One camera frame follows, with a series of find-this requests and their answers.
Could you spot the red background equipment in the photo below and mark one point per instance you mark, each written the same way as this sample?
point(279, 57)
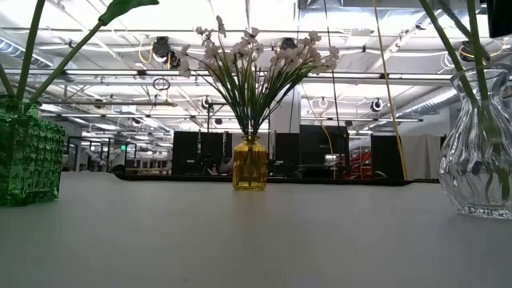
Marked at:
point(362, 164)

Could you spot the green textured glass vase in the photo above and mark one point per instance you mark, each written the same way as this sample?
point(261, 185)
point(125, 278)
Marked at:
point(32, 160)

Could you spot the white hanging sheet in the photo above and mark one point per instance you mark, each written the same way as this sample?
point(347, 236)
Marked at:
point(420, 156)

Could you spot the black partition panel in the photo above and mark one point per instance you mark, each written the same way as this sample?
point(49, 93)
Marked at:
point(212, 152)
point(185, 152)
point(386, 158)

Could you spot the white speckled flower bunch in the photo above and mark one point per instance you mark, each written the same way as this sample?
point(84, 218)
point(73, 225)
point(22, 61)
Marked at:
point(210, 52)
point(294, 54)

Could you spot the clear ribbed glass vase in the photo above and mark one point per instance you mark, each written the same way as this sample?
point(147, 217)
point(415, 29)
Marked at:
point(468, 160)

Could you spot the black metal frame rig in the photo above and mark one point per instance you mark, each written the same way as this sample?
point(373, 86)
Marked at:
point(239, 104)

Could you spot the amber glass bottle vase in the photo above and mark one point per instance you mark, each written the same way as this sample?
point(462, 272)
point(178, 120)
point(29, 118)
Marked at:
point(250, 168)

